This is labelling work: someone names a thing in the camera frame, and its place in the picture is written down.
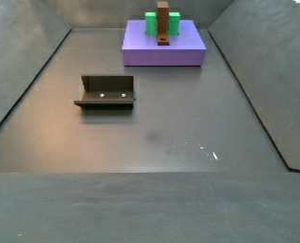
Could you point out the purple base board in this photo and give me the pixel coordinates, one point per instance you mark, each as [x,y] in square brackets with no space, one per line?
[140,50]

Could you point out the left green block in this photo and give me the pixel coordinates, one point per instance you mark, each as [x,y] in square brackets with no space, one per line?
[150,20]

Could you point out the green block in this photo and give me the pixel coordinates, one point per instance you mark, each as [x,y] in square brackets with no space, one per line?
[172,23]
[150,20]

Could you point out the right green block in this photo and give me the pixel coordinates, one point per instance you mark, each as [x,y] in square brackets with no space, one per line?
[172,23]

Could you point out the brown L-shaped block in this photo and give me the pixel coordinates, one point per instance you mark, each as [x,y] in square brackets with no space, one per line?
[162,23]

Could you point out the black angle bracket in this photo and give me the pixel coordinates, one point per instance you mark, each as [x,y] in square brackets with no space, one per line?
[111,85]

